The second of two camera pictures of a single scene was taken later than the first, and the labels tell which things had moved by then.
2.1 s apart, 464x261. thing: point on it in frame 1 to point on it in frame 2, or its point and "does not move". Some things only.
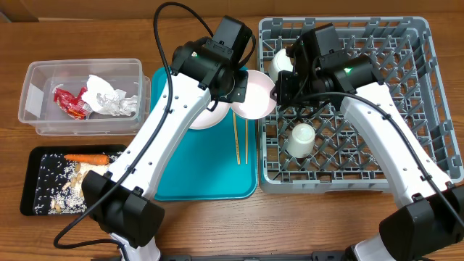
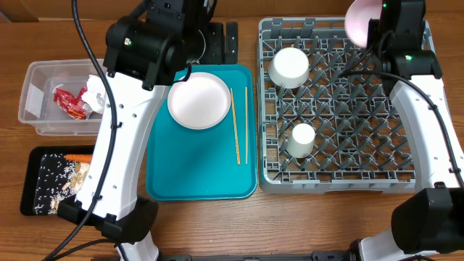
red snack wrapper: x=75 y=107 does not move
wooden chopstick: x=236 y=138 does not move
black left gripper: x=238 y=93 to x=214 y=55
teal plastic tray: x=216 y=164 does not move
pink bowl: x=259 y=102 to x=357 y=19
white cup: x=302 y=141 does not move
